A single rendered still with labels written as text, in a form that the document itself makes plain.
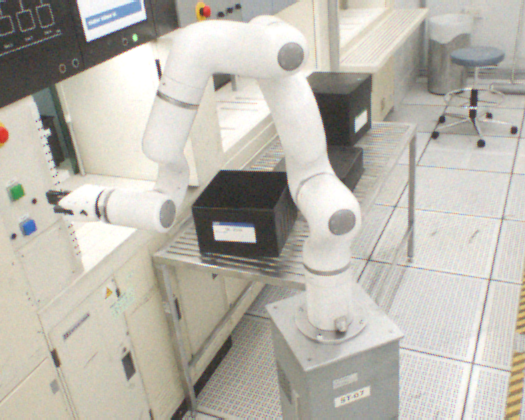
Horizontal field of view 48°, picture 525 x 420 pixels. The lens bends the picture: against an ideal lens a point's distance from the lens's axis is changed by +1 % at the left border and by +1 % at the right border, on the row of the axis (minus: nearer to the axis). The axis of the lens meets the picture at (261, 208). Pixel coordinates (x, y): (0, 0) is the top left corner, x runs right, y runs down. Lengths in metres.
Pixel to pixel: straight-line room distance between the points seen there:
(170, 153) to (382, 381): 0.83
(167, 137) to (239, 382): 1.53
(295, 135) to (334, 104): 1.25
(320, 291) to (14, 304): 0.76
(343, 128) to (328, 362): 1.28
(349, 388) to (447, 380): 0.99
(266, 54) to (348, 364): 0.80
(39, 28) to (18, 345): 0.79
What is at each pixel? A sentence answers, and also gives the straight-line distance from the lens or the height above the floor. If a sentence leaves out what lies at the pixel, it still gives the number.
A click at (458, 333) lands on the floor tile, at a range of 2.75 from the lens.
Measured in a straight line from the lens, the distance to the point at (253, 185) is 2.06.
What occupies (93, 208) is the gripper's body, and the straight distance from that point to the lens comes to 1.33.
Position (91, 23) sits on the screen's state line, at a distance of 1.74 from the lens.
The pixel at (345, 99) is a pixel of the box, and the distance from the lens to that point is 2.48.
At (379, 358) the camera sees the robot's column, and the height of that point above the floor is 0.70.
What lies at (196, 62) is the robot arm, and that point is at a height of 1.51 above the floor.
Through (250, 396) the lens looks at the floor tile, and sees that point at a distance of 2.49.
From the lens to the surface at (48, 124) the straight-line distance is 2.34.
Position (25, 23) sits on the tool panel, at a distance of 1.57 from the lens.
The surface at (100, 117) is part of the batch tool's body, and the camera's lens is 2.26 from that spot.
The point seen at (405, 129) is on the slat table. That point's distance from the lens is 2.76.
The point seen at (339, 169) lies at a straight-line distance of 2.16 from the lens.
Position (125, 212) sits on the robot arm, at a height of 1.21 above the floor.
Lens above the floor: 1.79
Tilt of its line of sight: 29 degrees down
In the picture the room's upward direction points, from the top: 7 degrees counter-clockwise
